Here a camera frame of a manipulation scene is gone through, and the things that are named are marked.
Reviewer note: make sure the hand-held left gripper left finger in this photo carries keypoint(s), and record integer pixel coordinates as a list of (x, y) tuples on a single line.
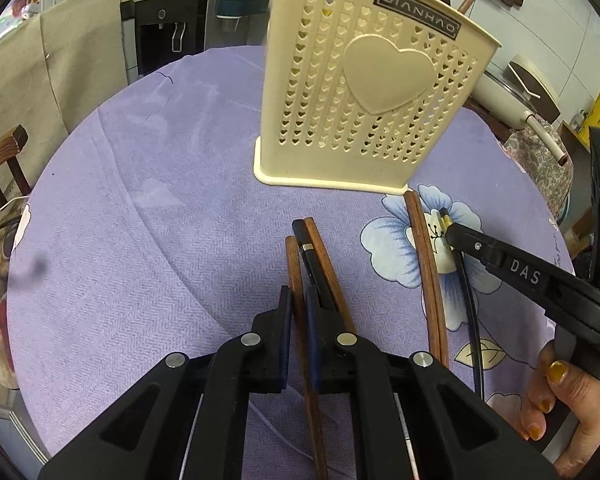
[(286, 340)]

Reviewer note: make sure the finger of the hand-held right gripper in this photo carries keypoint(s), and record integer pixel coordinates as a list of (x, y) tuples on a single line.
[(520, 265)]

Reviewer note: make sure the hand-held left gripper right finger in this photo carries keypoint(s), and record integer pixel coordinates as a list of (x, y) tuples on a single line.
[(314, 360)]

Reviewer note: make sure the black chopstick with gold tip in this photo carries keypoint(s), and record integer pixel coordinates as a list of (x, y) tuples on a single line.
[(467, 300)]

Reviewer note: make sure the cream perforated utensil holder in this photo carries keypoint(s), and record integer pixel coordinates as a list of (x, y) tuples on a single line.
[(380, 75)]

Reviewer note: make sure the person's right hand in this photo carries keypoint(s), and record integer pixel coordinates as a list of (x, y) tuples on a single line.
[(590, 410)]

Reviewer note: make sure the floral cloth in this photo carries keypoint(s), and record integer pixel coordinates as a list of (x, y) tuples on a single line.
[(540, 165)]

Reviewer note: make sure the cream brown rice cooker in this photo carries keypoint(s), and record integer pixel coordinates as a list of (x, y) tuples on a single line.
[(535, 80)]

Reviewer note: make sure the cream cooking pot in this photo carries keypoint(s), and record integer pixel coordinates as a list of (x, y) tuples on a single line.
[(495, 95)]

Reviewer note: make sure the grey water dispenser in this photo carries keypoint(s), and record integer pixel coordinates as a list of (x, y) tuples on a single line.
[(170, 25)]

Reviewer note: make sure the wooden chair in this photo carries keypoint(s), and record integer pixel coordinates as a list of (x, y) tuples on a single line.
[(2, 147)]

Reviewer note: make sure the beige felt cloth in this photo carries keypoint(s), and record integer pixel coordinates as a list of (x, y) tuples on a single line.
[(80, 60)]

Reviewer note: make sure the teal wall holder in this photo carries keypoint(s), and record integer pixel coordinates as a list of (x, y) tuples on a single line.
[(240, 7)]

